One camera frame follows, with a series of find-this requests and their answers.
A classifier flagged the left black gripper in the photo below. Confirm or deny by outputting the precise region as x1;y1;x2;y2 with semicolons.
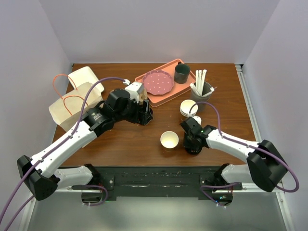
114;96;153;125

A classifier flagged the black coffee cup lid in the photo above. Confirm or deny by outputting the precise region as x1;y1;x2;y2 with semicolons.
184;144;203;155

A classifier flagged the single brown paper cup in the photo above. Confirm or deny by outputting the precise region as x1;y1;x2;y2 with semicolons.
160;131;179;150

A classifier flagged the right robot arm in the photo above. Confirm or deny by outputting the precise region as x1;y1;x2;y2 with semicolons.
180;117;287;192

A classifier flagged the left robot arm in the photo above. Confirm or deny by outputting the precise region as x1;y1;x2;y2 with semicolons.
17;89;153;201

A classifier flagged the white takeout box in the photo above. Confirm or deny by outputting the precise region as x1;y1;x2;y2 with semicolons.
68;66;98;94

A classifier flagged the salmon pink tray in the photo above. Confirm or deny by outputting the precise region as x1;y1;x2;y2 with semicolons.
135;59;195;107

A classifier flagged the cardboard cup carrier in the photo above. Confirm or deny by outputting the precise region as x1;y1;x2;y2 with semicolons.
139;88;148;102

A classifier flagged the pink dotted plate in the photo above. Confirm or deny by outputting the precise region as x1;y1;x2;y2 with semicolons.
141;70;174;96

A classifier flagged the stack of paper cups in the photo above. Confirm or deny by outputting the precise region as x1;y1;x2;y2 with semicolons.
180;100;198;118

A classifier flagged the grey stirrer holder cup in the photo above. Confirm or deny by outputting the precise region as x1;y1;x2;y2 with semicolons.
190;82;214;103

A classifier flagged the white wrapped stirrer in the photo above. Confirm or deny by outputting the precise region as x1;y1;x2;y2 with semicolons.
199;69;207;95
207;87;217;94
190;83;202;96
195;70;202;95

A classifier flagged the dark grey mug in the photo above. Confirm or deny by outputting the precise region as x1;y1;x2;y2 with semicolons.
174;62;190;84

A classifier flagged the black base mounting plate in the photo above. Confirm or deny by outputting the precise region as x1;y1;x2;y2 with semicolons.
72;166;243;201

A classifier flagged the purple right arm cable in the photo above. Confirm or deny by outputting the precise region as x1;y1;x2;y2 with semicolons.
189;101;300;208

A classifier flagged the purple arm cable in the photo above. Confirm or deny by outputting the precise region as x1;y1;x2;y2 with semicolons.
189;101;300;208
0;77;130;231

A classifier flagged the paper bag with orange handles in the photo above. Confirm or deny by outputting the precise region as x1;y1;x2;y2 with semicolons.
49;82;103;132

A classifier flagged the aluminium frame rail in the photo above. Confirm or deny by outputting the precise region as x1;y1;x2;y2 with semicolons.
234;64;295;231

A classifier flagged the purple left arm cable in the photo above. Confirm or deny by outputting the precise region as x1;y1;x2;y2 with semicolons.
0;77;130;231

